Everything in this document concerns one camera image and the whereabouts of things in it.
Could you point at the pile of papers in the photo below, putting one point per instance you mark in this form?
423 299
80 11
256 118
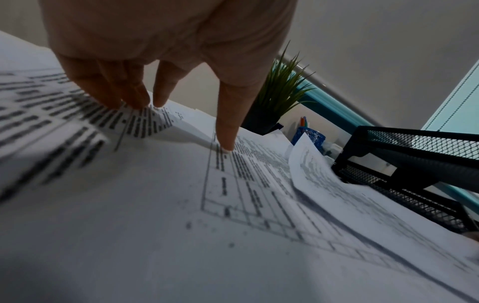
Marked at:
149 222

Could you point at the red pen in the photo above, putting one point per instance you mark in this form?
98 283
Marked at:
303 122

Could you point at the white tape dispenser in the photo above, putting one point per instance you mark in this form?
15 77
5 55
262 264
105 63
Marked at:
333 149

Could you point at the small dark blue box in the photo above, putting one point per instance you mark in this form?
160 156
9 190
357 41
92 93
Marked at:
278 126

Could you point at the person's left hand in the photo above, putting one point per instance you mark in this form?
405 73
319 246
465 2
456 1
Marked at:
168 29

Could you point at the potted green plant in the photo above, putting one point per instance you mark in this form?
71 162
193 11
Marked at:
280 88

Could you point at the blue pen holder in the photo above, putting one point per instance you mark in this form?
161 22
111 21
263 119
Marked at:
314 139

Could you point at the black mesh paper tray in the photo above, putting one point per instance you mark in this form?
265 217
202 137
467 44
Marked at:
411 139

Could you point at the wide grey roller blind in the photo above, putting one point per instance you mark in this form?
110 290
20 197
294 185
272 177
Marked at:
374 44

